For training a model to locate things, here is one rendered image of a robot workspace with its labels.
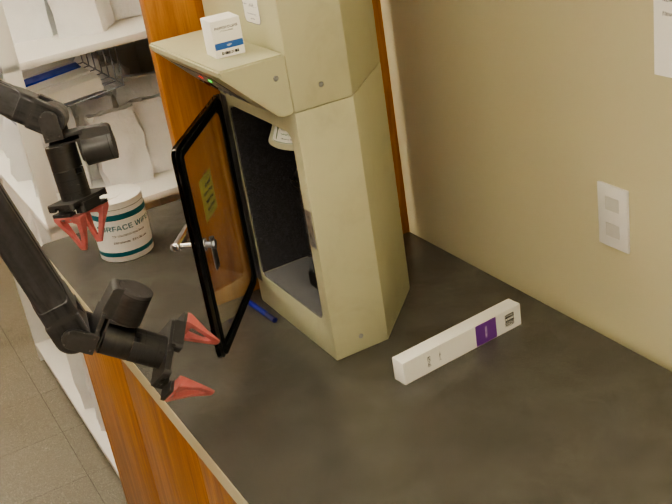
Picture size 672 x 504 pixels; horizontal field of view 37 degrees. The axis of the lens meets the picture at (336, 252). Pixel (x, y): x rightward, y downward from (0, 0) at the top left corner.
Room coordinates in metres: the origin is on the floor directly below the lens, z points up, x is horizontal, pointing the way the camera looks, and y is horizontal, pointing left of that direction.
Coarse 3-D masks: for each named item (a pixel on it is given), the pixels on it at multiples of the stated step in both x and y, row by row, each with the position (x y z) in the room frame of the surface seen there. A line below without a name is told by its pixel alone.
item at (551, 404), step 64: (64, 256) 2.27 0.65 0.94; (192, 256) 2.15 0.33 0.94; (448, 256) 1.93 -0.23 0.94; (256, 320) 1.79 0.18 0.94; (448, 320) 1.66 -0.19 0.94; (256, 384) 1.55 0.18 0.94; (320, 384) 1.51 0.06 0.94; (384, 384) 1.48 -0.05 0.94; (448, 384) 1.45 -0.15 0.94; (512, 384) 1.42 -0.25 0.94; (576, 384) 1.39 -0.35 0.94; (640, 384) 1.36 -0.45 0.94; (256, 448) 1.36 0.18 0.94; (320, 448) 1.33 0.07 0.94; (384, 448) 1.30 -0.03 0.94; (448, 448) 1.28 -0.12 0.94; (512, 448) 1.25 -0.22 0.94; (576, 448) 1.22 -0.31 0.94; (640, 448) 1.20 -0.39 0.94
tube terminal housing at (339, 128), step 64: (320, 0) 1.62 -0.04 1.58; (320, 64) 1.61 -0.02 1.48; (320, 128) 1.60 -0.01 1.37; (384, 128) 1.79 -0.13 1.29; (320, 192) 1.59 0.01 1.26; (384, 192) 1.73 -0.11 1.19; (320, 256) 1.58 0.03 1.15; (384, 256) 1.68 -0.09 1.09; (320, 320) 1.62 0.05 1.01; (384, 320) 1.63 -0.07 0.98
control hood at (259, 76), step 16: (192, 32) 1.85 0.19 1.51; (160, 48) 1.78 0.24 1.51; (176, 48) 1.74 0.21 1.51; (192, 48) 1.72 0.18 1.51; (256, 48) 1.65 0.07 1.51; (192, 64) 1.63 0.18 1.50; (208, 64) 1.59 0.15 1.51; (224, 64) 1.58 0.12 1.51; (240, 64) 1.56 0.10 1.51; (256, 64) 1.56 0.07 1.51; (272, 64) 1.57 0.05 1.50; (224, 80) 1.54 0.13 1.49; (240, 80) 1.55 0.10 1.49; (256, 80) 1.56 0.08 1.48; (272, 80) 1.57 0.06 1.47; (240, 96) 1.64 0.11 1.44; (256, 96) 1.56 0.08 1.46; (272, 96) 1.57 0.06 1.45; (288, 96) 1.58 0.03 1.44; (272, 112) 1.57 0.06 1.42; (288, 112) 1.58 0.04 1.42
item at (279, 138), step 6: (276, 126) 1.72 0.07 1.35; (270, 132) 1.75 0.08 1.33; (276, 132) 1.72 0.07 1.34; (282, 132) 1.70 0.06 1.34; (270, 138) 1.74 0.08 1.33; (276, 138) 1.71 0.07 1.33; (282, 138) 1.70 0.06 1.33; (288, 138) 1.69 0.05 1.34; (270, 144) 1.73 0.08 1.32; (276, 144) 1.71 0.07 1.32; (282, 144) 1.70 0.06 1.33; (288, 144) 1.69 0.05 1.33
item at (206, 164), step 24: (216, 120) 1.81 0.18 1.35; (192, 144) 1.65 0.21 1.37; (216, 144) 1.78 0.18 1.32; (192, 168) 1.63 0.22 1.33; (216, 168) 1.75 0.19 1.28; (192, 192) 1.60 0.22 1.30; (216, 192) 1.72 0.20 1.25; (216, 216) 1.70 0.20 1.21; (192, 240) 1.56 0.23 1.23; (216, 240) 1.67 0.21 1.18; (240, 240) 1.81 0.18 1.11; (240, 264) 1.78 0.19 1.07; (216, 288) 1.61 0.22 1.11; (240, 288) 1.74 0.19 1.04; (216, 336) 1.56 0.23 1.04
